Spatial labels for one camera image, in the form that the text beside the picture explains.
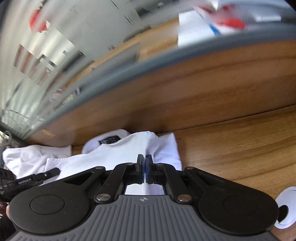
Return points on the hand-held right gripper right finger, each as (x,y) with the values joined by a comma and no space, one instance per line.
(149,172)

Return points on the white shirt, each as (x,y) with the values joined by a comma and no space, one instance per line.
(129,148)

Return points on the silver desk grommet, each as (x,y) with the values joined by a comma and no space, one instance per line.
(288,194)

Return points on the glass and wood desk partition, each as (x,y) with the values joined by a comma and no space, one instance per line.
(185,88)

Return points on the red yellow sticker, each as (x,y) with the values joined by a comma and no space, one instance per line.
(47,133)

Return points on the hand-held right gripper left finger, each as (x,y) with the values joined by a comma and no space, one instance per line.
(141,172)

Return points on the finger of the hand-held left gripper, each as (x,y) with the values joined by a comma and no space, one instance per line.
(50,173)

